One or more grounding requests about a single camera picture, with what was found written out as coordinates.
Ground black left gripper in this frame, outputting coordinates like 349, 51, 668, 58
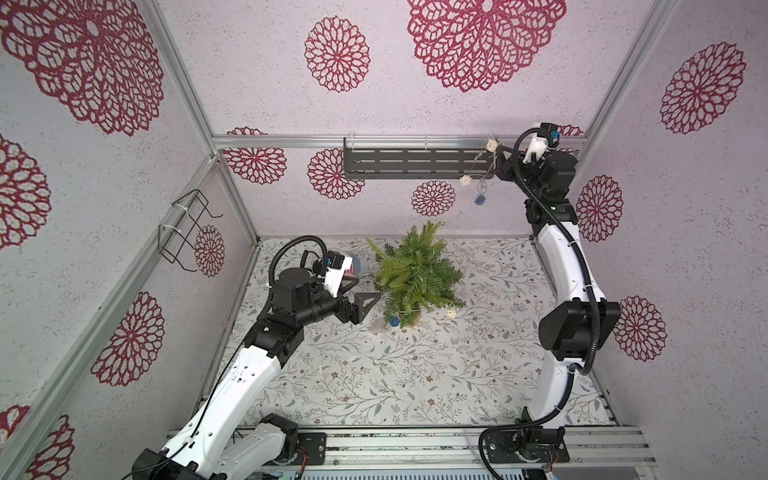
296, 277, 381, 328

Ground string lights with rattan balls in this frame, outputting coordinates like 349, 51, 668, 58
386, 137, 511, 329

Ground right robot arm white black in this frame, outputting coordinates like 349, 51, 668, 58
496, 146, 621, 444

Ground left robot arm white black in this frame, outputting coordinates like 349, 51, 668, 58
127, 267, 381, 479

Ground small green christmas tree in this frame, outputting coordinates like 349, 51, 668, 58
366, 221, 466, 327

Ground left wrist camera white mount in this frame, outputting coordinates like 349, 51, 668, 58
324, 250, 353, 298

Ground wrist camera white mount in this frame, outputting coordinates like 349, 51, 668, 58
324, 250, 353, 298
523, 122, 561, 164

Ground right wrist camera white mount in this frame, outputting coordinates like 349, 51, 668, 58
523, 122, 561, 164

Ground grey slotted wall shelf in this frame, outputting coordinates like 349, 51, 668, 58
342, 138, 495, 180

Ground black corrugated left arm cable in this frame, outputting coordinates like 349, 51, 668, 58
267, 235, 329, 289

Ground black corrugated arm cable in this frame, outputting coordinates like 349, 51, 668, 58
476, 127, 602, 480
267, 235, 329, 289

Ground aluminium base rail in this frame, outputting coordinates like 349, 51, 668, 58
161, 424, 658, 480

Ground black wire wall basket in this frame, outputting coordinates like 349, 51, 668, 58
156, 188, 222, 273

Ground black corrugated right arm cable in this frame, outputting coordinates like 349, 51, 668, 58
476, 127, 602, 480

